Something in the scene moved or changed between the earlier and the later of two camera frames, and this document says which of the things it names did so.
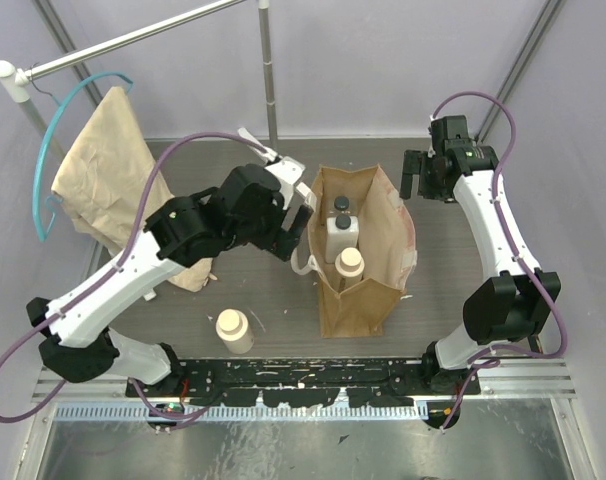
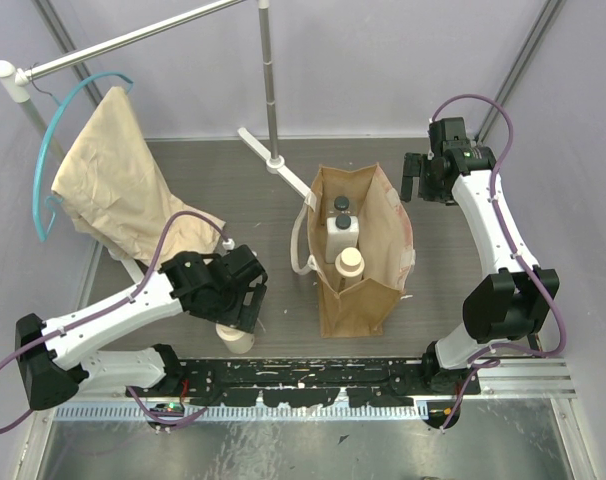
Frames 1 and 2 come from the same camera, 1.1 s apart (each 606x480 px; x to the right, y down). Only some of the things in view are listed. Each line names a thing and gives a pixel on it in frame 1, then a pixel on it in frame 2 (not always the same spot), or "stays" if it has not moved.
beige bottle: x=232 y=327 stays
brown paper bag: x=387 y=244 stays
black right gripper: x=415 y=162 stays
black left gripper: x=293 y=230 → x=253 y=304
